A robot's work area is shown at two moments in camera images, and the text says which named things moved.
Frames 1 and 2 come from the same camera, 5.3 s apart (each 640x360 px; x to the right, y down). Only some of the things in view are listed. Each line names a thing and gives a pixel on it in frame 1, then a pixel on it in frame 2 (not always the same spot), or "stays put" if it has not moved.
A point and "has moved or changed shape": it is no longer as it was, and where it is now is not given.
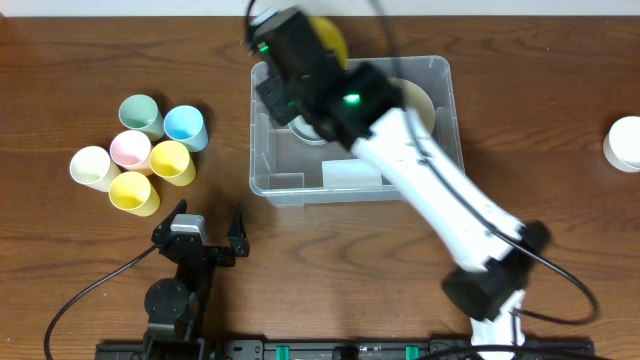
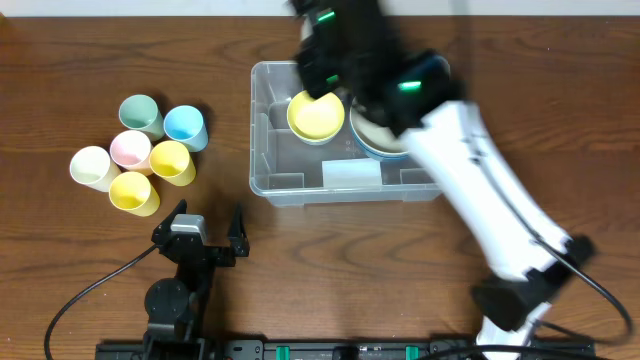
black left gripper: x=212 y=253 stays put
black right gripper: x=273 y=93 → x=310 y=73
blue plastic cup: x=185 y=124 stays put
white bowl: x=621 y=144 has moved or changed shape
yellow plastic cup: x=171 y=161 stays put
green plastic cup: x=139 y=112 stays put
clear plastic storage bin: x=288 y=170 stays put
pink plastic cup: x=131 y=150 stays put
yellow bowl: x=331 y=37 has moved or changed shape
